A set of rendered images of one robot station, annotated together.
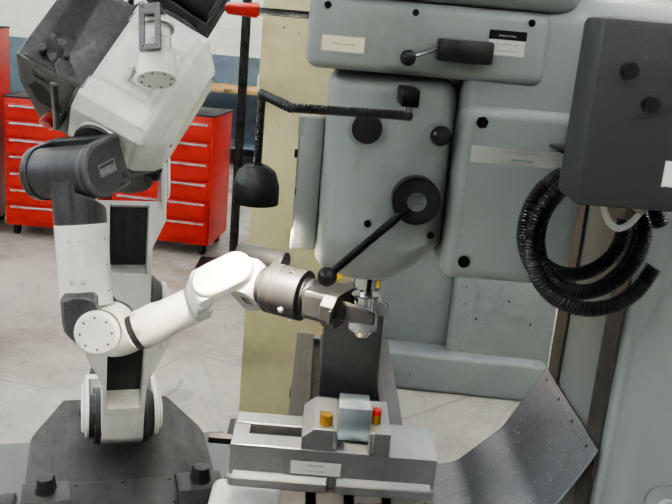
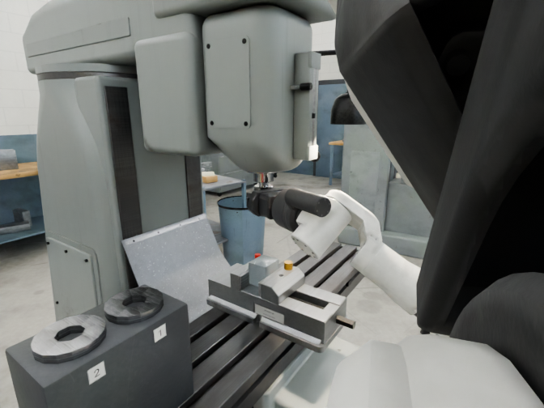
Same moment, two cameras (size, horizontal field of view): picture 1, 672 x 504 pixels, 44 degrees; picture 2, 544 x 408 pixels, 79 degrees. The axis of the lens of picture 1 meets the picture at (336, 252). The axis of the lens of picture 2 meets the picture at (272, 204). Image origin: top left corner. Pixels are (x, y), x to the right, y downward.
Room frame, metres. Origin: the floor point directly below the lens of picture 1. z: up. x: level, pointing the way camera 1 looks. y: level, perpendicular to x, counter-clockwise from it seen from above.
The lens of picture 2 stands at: (1.93, 0.42, 1.43)
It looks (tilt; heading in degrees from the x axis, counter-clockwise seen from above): 15 degrees down; 216
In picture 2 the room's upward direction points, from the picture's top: straight up
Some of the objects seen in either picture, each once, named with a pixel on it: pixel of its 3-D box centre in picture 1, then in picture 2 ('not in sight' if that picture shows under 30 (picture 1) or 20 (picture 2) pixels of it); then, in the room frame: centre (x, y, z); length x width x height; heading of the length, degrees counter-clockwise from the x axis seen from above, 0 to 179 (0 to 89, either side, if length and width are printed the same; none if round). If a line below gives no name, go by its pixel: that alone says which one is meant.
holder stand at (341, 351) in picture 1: (350, 334); (112, 371); (1.72, -0.05, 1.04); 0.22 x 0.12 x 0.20; 1
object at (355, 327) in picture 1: (363, 314); not in sight; (1.31, -0.06, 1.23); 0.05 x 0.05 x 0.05
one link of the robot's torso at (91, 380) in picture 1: (121, 406); not in sight; (1.99, 0.52, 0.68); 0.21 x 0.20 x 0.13; 18
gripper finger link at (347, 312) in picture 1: (356, 315); not in sight; (1.28, -0.04, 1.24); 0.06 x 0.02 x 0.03; 67
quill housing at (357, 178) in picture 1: (381, 173); (261, 97); (1.31, -0.06, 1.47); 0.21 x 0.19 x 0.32; 2
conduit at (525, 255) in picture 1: (579, 229); not in sight; (1.12, -0.33, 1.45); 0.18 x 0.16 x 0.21; 92
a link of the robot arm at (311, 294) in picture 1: (314, 299); (284, 206); (1.34, 0.03, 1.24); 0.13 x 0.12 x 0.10; 157
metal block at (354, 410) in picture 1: (353, 417); (264, 271); (1.31, -0.06, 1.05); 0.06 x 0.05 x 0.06; 1
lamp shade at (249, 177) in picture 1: (256, 182); (349, 108); (1.27, 0.13, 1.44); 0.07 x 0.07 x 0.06
